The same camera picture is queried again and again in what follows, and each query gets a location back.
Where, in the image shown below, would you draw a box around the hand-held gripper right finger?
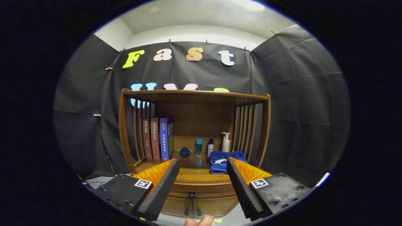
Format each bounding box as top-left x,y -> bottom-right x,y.
226,157 -> 314,222

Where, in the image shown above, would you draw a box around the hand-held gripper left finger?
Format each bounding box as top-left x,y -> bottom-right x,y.
94,158 -> 180,222

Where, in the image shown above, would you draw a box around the wooden drawer with black knob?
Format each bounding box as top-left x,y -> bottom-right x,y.
166,180 -> 239,200

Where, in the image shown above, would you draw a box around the wooden cabinet door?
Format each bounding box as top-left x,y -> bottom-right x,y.
161,197 -> 193,218
193,196 -> 239,218

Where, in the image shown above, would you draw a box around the wooden countertop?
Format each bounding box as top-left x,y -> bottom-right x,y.
131,158 -> 252,184

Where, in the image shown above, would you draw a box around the wooden cabinet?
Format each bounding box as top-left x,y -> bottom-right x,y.
119,89 -> 271,218

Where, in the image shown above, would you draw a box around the blue towel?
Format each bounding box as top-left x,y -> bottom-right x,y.
209,150 -> 247,175

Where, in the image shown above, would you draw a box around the white pump bottle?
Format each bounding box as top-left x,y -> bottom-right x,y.
221,132 -> 231,153

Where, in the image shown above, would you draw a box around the blue book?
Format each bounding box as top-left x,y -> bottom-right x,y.
159,117 -> 175,161

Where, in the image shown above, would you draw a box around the reddish brown book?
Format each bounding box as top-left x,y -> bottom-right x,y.
150,117 -> 161,161

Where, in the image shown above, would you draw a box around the dark brown book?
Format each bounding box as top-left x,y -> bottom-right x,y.
142,118 -> 153,160

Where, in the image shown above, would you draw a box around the black backdrop cloth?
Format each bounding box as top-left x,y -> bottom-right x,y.
53,24 -> 350,189

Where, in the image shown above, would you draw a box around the thin floor cables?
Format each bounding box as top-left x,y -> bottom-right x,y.
82,178 -> 106,189

